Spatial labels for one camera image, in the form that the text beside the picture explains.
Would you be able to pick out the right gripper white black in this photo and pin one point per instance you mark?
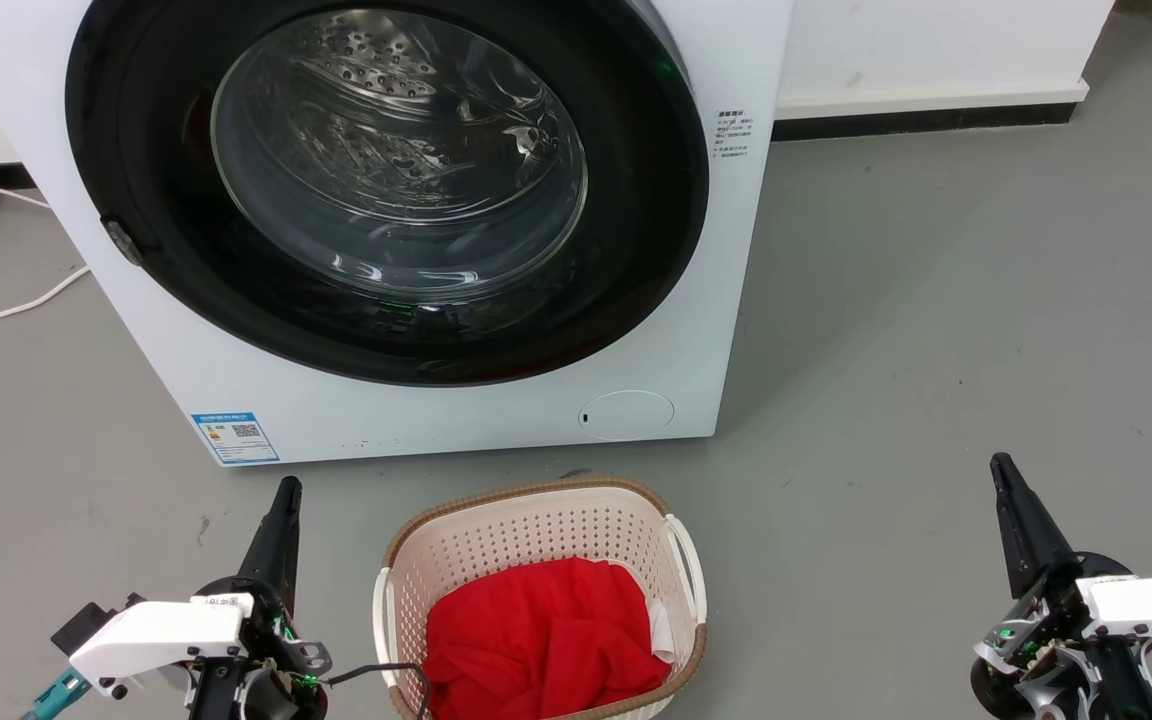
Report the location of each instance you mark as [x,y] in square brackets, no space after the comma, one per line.
[1106,630]

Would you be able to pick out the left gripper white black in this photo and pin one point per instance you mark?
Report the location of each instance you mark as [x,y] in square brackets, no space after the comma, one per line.
[161,635]

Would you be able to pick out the beige perforated laundry basket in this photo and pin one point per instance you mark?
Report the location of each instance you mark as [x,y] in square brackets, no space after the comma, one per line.
[496,535]

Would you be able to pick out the blue energy label sticker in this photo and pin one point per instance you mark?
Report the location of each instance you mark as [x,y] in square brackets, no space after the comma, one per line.
[234,438]

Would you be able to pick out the white front-load washing machine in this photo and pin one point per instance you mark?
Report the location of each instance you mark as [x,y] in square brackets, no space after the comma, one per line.
[456,420]

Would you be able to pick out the red garment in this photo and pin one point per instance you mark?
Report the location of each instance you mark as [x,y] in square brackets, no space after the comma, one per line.
[536,640]

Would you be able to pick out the round white filter cover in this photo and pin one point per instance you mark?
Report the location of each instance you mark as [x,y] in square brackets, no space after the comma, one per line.
[626,414]

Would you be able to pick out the white garment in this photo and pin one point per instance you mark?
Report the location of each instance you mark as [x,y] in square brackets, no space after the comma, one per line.
[660,630]

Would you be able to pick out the black round washer door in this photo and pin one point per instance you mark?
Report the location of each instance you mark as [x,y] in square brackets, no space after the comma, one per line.
[396,180]

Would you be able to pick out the black skirting strip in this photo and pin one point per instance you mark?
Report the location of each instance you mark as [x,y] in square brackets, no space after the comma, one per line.
[921,120]

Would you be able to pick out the white text sticker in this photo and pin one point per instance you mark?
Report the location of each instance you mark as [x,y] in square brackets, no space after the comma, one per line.
[732,134]

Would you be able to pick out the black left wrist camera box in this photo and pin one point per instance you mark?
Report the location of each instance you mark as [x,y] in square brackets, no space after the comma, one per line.
[94,618]

